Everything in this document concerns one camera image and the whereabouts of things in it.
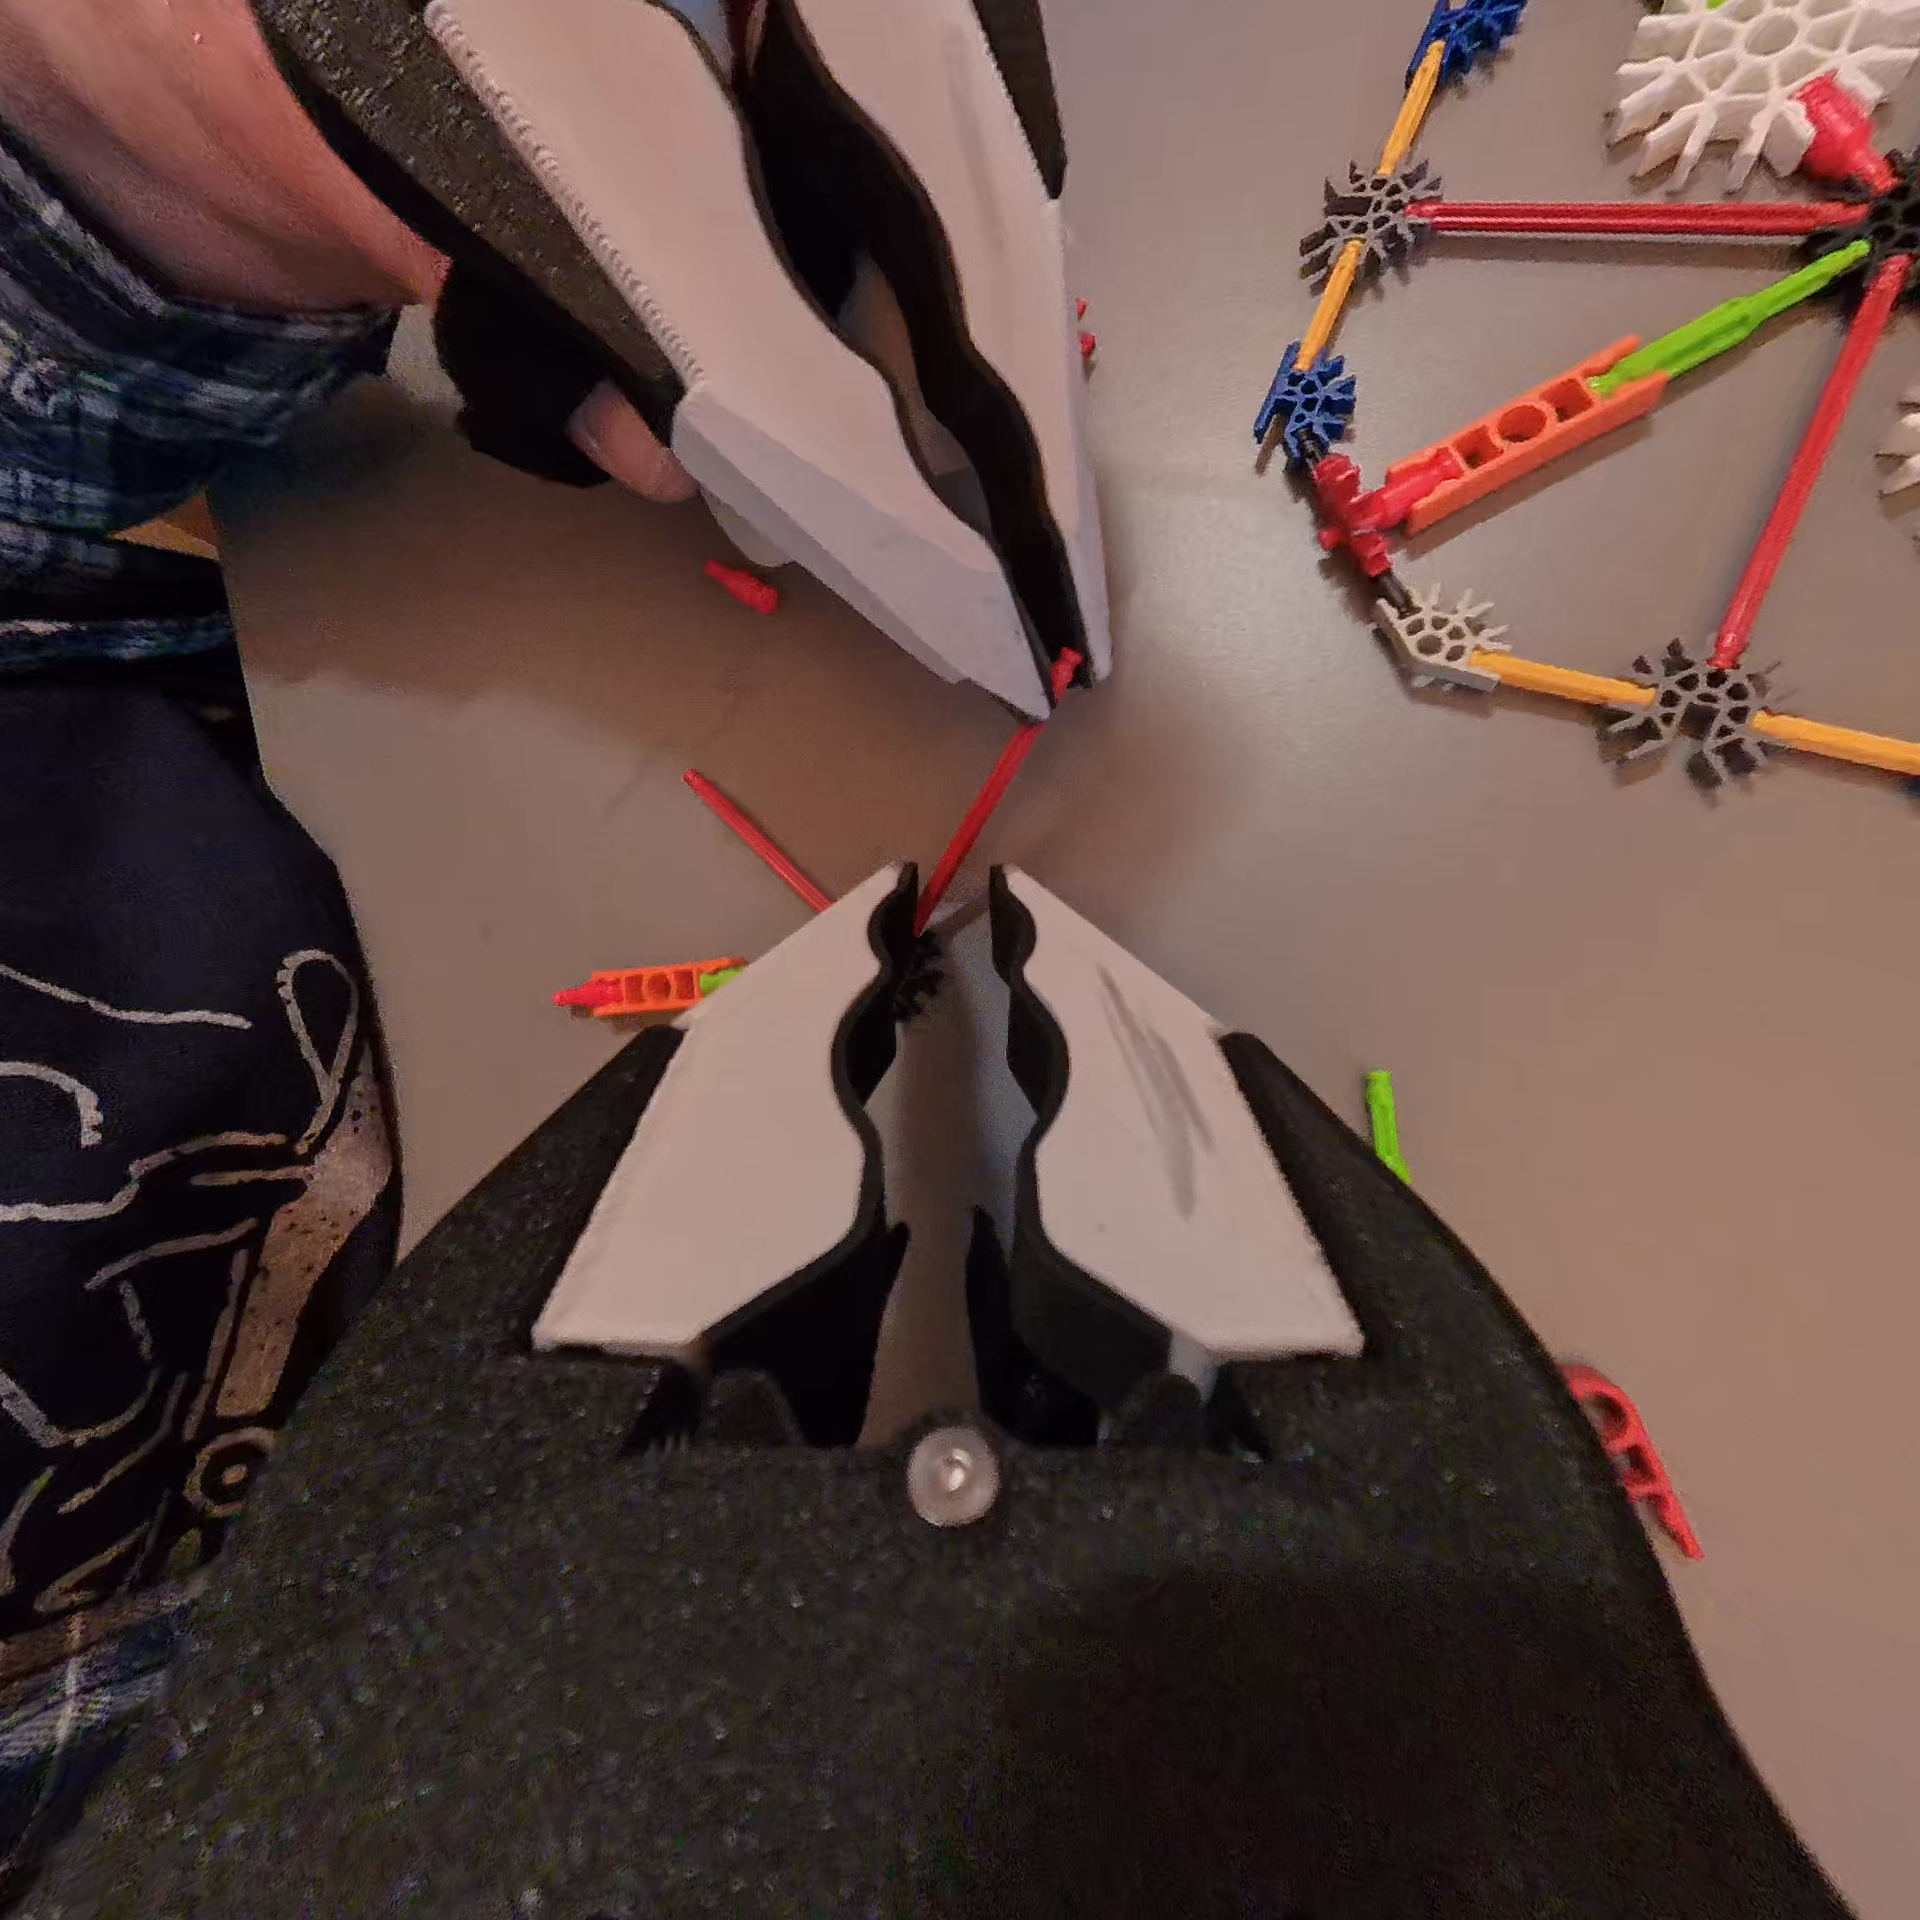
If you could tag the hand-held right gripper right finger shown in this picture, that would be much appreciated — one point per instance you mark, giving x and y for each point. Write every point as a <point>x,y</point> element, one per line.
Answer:
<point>1201,1202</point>

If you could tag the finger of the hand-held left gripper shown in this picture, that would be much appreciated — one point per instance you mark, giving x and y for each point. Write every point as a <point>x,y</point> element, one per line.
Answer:
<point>992,257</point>
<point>720,301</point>

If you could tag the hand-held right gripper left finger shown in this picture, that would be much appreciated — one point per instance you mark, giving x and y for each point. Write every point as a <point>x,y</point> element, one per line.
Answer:
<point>705,1185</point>

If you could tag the orange connector with green rod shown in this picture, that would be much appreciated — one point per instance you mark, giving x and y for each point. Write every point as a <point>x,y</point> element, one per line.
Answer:
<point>654,988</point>

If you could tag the small red toy rod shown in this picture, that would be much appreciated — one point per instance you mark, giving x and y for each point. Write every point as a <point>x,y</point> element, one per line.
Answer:
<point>743,588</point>
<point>580,994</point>

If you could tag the black round toy connector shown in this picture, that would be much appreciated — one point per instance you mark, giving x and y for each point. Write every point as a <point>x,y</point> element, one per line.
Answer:
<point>916,977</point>

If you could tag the long red toy rod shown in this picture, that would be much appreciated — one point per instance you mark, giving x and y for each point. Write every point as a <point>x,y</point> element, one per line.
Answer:
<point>984,803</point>
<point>758,839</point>

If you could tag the person's left forearm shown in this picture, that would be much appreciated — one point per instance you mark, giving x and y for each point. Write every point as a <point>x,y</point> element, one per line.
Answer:
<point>91,391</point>

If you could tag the person's left hand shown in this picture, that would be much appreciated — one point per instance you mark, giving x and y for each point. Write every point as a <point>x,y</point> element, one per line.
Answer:
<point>180,120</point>

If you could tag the short green toy rod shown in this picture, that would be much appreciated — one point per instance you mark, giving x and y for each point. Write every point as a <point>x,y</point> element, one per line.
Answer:
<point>1386,1124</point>

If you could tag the red toy connector piece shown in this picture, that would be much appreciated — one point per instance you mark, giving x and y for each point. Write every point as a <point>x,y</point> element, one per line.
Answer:
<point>1629,1447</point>

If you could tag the colourful toy wheel construction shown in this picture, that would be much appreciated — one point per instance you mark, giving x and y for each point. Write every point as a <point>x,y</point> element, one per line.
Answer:
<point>1517,435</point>

